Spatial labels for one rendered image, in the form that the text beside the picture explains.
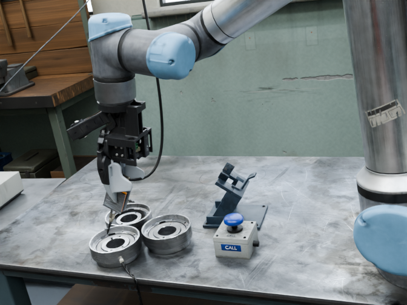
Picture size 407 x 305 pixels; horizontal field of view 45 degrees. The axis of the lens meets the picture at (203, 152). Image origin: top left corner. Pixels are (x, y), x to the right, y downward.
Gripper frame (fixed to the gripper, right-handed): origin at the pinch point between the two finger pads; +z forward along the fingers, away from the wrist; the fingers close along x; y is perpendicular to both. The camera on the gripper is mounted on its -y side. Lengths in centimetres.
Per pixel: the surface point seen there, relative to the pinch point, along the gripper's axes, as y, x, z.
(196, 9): -43, 154, -12
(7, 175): -68, 40, 27
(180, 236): 13.9, 0.1, 7.8
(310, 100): 14, 164, 32
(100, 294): -15.8, 11.8, 41.0
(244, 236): 27.1, 0.8, 5.0
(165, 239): 11.5, -1.9, 7.7
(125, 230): 0.4, 1.6, 10.2
